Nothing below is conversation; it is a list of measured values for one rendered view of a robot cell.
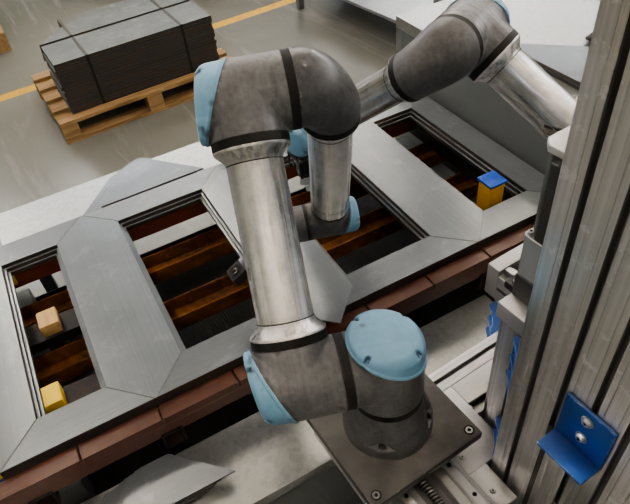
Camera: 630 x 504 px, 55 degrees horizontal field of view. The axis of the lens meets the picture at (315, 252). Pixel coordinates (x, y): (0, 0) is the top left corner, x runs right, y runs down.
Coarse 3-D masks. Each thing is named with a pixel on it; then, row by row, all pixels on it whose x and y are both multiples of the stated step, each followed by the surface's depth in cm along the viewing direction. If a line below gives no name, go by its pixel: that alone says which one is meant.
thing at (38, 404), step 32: (384, 128) 206; (480, 160) 186; (192, 192) 185; (512, 192) 176; (128, 224) 180; (224, 224) 175; (416, 224) 166; (32, 256) 171; (448, 256) 156; (384, 288) 150; (32, 384) 140; (192, 384) 136; (128, 416) 132; (64, 448) 128
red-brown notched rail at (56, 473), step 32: (480, 256) 158; (416, 288) 152; (448, 288) 156; (352, 320) 146; (224, 384) 136; (160, 416) 132; (192, 416) 136; (96, 448) 128; (128, 448) 131; (32, 480) 124; (64, 480) 127
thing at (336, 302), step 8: (344, 288) 151; (328, 296) 149; (336, 296) 149; (344, 296) 149; (312, 304) 148; (320, 304) 148; (328, 304) 147; (336, 304) 147; (344, 304) 147; (320, 312) 146; (328, 312) 146; (336, 312) 145
